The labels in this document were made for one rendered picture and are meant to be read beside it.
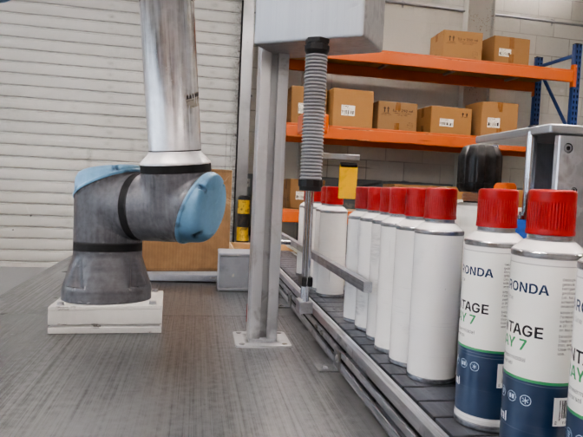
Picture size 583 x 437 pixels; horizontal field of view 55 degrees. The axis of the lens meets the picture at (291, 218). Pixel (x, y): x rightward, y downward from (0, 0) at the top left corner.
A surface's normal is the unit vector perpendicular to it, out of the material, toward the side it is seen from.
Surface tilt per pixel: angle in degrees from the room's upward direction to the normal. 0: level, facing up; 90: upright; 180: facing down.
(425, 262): 90
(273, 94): 90
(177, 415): 0
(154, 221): 112
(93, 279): 70
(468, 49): 90
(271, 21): 90
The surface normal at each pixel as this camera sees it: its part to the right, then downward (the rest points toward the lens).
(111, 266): 0.43, -0.28
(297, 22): -0.43, 0.03
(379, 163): 0.21, 0.06
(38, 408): 0.04, -1.00
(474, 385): -0.63, 0.01
